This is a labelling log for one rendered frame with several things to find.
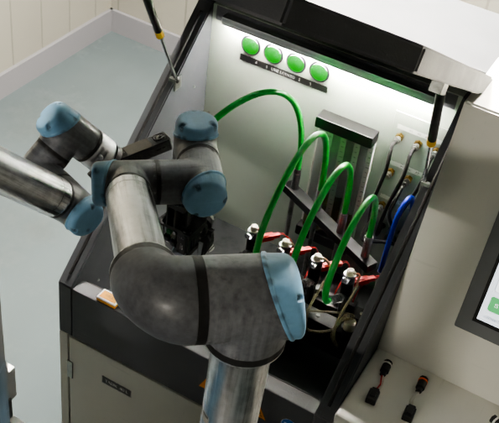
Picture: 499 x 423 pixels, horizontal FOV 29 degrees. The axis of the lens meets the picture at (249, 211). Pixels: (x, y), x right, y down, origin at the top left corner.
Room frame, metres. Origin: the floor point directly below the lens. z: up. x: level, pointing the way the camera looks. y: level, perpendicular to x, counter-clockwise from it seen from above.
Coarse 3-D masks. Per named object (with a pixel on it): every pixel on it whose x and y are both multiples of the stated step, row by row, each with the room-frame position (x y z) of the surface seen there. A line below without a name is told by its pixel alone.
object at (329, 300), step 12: (372, 204) 1.58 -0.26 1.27; (360, 216) 1.49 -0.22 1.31; (372, 216) 1.59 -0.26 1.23; (348, 228) 1.46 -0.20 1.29; (372, 228) 1.60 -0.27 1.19; (348, 240) 1.45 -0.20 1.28; (336, 252) 1.43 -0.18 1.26; (336, 264) 1.41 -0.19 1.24; (324, 288) 1.40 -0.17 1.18; (324, 300) 1.40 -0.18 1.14; (336, 300) 1.45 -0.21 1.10
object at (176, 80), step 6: (144, 0) 1.77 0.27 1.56; (150, 0) 1.78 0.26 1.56; (150, 6) 1.78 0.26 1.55; (150, 12) 1.78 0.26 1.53; (150, 18) 1.79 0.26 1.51; (156, 18) 1.80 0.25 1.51; (156, 24) 1.80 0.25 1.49; (156, 30) 1.81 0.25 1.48; (162, 30) 1.82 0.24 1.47; (156, 36) 1.81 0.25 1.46; (162, 36) 1.82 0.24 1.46; (162, 42) 1.83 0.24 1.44; (168, 54) 1.85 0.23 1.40; (168, 60) 1.85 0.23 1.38; (174, 72) 1.87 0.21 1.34; (174, 78) 1.88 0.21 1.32; (180, 78) 1.89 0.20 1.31; (174, 84) 1.87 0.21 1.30; (180, 84) 1.89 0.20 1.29; (174, 90) 1.87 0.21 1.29
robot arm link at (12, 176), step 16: (0, 160) 1.22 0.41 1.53; (16, 160) 1.25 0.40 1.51; (0, 176) 1.21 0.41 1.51; (16, 176) 1.24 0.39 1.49; (32, 176) 1.26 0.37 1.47; (48, 176) 1.30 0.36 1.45; (64, 176) 1.39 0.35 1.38; (0, 192) 1.22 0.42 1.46; (16, 192) 1.24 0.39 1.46; (32, 192) 1.25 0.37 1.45; (48, 192) 1.28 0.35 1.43; (64, 192) 1.31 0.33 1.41; (80, 192) 1.35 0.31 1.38; (32, 208) 1.27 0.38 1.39; (48, 208) 1.28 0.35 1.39; (64, 208) 1.30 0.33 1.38; (80, 208) 1.31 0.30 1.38; (96, 208) 1.33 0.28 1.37; (64, 224) 1.31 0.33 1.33; (80, 224) 1.30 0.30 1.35; (96, 224) 1.33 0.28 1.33
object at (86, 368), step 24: (72, 336) 1.53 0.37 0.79; (72, 360) 1.52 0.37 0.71; (96, 360) 1.49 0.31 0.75; (72, 384) 1.52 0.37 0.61; (96, 384) 1.49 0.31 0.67; (120, 384) 1.47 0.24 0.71; (144, 384) 1.44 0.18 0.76; (72, 408) 1.52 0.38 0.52; (96, 408) 1.49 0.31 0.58; (120, 408) 1.46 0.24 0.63; (144, 408) 1.44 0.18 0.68; (168, 408) 1.41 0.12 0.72; (192, 408) 1.38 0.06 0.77
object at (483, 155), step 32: (480, 96) 1.60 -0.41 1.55; (480, 128) 1.55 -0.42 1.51; (448, 160) 1.55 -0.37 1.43; (480, 160) 1.53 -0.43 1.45; (448, 192) 1.52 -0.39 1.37; (480, 192) 1.51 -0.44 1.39; (448, 224) 1.50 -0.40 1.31; (480, 224) 1.48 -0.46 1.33; (416, 256) 1.50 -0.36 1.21; (448, 256) 1.48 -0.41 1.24; (480, 256) 1.46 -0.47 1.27; (416, 288) 1.47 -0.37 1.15; (448, 288) 1.45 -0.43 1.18; (416, 320) 1.45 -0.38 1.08; (448, 320) 1.43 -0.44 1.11; (416, 352) 1.42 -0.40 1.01; (448, 352) 1.40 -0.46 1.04; (480, 352) 1.39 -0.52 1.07; (480, 384) 1.36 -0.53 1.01
